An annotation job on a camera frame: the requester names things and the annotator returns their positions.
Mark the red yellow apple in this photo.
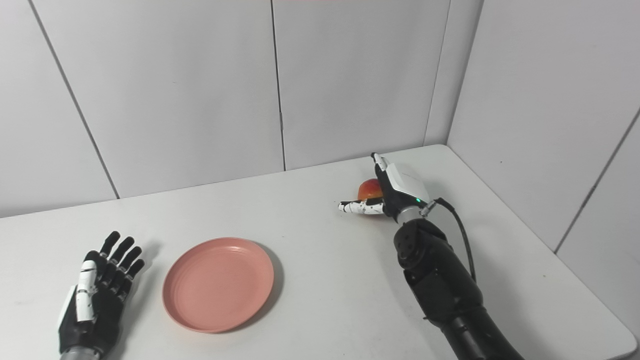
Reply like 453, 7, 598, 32
358, 178, 385, 201

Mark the pink plate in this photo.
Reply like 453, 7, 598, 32
162, 237, 275, 334

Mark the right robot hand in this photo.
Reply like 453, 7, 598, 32
338, 152, 433, 224

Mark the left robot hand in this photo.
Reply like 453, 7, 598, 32
57, 230, 146, 357

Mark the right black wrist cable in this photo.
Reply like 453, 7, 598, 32
420, 197, 478, 284

